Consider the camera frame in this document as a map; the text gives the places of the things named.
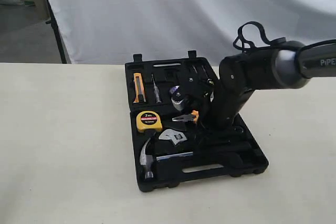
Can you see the white backdrop cloth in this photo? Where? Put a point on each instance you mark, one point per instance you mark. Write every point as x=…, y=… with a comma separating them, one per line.
x=112, y=31

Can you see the adjustable wrench black handle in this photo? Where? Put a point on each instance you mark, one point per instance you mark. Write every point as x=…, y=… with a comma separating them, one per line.
x=200, y=136

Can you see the yellow tape measure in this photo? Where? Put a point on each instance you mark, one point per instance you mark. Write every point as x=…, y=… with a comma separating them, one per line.
x=148, y=120

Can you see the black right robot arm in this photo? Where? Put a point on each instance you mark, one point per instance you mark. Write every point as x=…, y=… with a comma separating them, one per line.
x=288, y=65

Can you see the claw hammer black grip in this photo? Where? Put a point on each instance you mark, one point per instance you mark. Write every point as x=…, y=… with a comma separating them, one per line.
x=147, y=160

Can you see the black backdrop stand pole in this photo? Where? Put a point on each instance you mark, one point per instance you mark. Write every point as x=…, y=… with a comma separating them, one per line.
x=53, y=23

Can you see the yellow black screwdriver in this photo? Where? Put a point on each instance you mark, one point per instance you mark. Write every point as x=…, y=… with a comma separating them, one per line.
x=204, y=76

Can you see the orange handled pliers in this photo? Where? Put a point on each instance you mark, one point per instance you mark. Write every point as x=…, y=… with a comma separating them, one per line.
x=191, y=117

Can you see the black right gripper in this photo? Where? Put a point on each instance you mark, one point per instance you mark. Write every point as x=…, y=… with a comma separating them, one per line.
x=226, y=104

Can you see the clear test pen screwdriver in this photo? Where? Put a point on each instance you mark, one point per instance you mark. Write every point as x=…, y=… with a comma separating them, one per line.
x=156, y=90

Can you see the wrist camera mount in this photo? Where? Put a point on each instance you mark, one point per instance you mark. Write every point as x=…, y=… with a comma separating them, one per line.
x=192, y=94

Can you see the black electrical tape roll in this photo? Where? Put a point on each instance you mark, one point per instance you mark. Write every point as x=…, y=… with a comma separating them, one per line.
x=173, y=89

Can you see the black plastic tool case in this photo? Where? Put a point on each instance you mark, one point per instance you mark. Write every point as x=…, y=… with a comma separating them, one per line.
x=171, y=172

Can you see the orange utility knife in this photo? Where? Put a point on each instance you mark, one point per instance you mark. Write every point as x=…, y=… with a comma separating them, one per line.
x=139, y=88

